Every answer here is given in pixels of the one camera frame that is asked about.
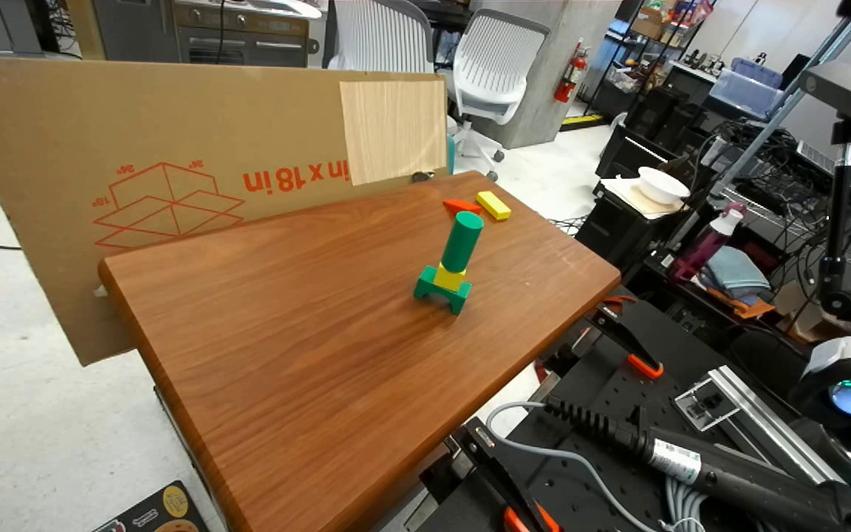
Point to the yellow rectangular block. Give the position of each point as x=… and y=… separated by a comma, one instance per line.
x=495, y=206

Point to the green arch block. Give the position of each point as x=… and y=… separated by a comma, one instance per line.
x=425, y=287

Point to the small yellow cube block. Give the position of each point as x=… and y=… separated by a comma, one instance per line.
x=449, y=278

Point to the green cylinder block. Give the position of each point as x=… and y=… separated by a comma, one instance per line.
x=461, y=240

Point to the orange wedge block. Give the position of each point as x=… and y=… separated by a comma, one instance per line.
x=461, y=209

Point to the black orange clamp front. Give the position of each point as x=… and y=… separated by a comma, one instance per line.
x=517, y=510

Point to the black orange clamp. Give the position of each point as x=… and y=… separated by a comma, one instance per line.
x=637, y=356
x=517, y=510

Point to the white office chair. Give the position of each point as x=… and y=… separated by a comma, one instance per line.
x=492, y=68

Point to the red fire extinguisher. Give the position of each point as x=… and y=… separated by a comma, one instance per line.
x=572, y=76

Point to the white bowl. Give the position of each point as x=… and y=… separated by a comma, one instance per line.
x=660, y=186

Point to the large cardboard box sheet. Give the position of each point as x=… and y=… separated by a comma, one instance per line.
x=102, y=157

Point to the black cylindrical tool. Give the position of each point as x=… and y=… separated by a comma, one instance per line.
x=718, y=470

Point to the black camera on stand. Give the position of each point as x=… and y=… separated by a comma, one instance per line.
x=830, y=83

